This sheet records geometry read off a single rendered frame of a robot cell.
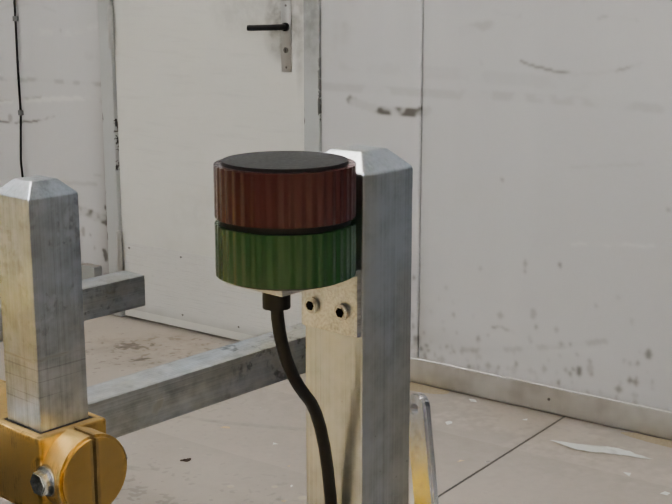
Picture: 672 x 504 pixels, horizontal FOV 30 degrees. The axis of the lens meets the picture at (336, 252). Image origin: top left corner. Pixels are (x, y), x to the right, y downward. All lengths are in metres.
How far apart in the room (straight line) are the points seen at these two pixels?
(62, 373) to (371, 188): 0.29
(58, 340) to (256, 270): 0.27
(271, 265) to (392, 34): 3.23
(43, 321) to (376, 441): 0.25
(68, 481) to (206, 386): 0.19
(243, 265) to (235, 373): 0.42
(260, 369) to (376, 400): 0.38
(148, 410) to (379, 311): 0.34
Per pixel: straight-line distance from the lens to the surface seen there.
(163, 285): 4.46
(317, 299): 0.56
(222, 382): 0.91
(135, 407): 0.86
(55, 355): 0.76
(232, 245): 0.51
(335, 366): 0.57
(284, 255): 0.50
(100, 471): 0.76
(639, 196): 3.39
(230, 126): 4.14
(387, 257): 0.55
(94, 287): 1.14
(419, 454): 0.67
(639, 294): 3.44
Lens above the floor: 1.24
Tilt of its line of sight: 13 degrees down
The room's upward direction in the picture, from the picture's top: straight up
